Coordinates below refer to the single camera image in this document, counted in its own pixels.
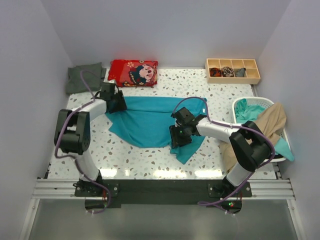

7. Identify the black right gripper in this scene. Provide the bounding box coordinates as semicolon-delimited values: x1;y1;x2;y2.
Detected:
169;124;192;150

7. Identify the teal t shirt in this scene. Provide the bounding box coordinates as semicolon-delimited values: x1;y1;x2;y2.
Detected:
104;96;209;165
232;97;295;162

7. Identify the beige t shirt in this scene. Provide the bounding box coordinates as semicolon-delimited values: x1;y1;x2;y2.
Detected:
219;102;288;173

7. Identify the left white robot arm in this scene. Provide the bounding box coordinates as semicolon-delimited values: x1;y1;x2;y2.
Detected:
54;82;127;196

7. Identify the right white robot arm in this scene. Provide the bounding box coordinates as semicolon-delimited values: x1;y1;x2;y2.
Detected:
169;107;276;197

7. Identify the red cartoon folded cloth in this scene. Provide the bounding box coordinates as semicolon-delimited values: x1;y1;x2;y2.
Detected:
107;59;158;87

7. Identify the folded grey t shirt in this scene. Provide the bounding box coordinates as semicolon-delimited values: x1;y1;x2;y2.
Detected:
65;62;107;95

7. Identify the orange black rolled sock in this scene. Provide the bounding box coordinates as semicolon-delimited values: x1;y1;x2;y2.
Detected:
209;67;222;77

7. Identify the wooden compartment box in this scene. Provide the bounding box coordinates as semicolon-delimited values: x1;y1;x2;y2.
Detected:
205;58;261;85

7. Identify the patterned rolled sock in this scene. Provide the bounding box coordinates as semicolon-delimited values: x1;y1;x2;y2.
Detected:
221;66;235;78

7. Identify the white plastic laundry basket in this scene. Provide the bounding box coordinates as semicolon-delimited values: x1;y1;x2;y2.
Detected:
232;96;295;162

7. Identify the grey rolled sock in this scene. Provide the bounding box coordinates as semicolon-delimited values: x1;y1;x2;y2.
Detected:
234;67;246;78

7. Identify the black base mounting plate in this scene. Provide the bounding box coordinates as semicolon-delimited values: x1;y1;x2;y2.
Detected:
73;179;253;212

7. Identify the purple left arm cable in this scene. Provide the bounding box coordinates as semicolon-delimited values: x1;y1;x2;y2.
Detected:
54;69;112;214

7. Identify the aluminium frame rail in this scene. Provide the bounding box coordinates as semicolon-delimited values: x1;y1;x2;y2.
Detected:
32;162;296;200

